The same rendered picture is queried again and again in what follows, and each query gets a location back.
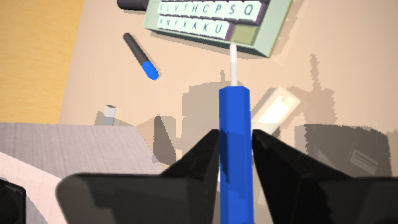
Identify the blue stylus with white tip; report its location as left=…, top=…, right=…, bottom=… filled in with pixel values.
left=219, top=44, right=254, bottom=224

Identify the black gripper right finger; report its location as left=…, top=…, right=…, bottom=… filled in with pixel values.
left=252, top=129, right=398, bottom=224

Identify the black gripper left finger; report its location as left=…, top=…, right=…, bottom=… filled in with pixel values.
left=55, top=129, right=219, bottom=224

